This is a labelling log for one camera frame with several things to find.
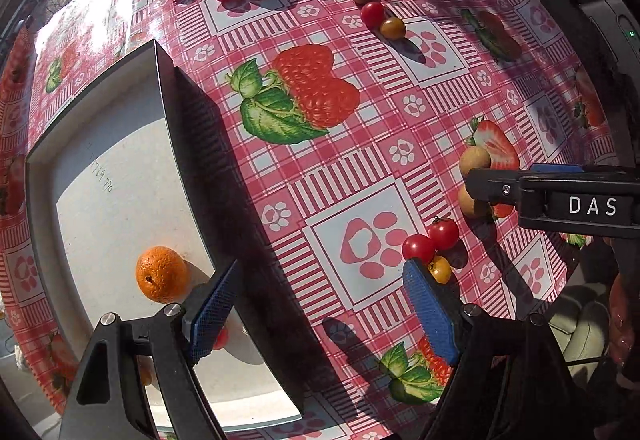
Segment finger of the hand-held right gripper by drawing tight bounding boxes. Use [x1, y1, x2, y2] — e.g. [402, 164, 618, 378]
[530, 163, 583, 175]
[464, 168, 522, 207]

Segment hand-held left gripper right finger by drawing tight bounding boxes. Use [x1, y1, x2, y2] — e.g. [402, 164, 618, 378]
[402, 258, 597, 440]

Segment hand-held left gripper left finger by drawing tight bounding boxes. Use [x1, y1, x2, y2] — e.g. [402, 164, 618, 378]
[59, 260, 242, 440]

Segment tan longan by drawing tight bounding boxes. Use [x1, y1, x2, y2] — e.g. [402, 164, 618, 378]
[459, 146, 493, 178]
[458, 184, 491, 220]

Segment large orange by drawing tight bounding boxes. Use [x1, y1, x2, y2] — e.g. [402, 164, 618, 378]
[135, 246, 191, 304]

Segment dark rectangular tray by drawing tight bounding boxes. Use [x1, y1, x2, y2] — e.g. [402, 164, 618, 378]
[25, 39, 306, 436]

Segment person's right hand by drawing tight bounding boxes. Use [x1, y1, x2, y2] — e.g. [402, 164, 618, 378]
[606, 270, 640, 383]

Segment yellow cherry tomato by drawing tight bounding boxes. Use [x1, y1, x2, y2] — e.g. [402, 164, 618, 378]
[380, 17, 406, 41]
[427, 256, 453, 285]

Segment grey cushion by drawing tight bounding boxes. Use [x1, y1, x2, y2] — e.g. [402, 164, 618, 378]
[547, 282, 618, 366]

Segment strawberry print checked tablecloth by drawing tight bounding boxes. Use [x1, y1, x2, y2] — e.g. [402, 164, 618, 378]
[0, 0, 623, 440]

